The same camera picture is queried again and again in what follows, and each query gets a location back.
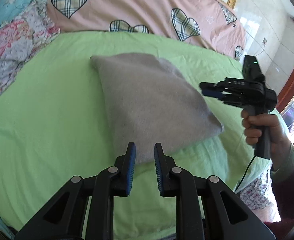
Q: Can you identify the black camera box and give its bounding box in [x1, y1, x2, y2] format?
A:
[242, 55, 264, 82]

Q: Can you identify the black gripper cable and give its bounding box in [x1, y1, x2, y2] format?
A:
[233, 154, 259, 193]

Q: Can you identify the floral patterned cloth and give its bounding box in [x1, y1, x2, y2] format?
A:
[0, 0, 60, 95]

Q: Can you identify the light green bed sheet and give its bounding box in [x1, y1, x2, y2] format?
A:
[0, 31, 286, 240]

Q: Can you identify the beige knit sweater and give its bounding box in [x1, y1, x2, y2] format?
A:
[91, 53, 224, 164]

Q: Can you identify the pink plaid-heart quilt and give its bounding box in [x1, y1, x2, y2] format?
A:
[47, 0, 245, 60]

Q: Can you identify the person's right hand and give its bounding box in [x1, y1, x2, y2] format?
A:
[241, 109, 291, 171]

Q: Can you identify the maroon sleeved forearm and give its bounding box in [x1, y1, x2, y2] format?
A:
[262, 142, 294, 240]

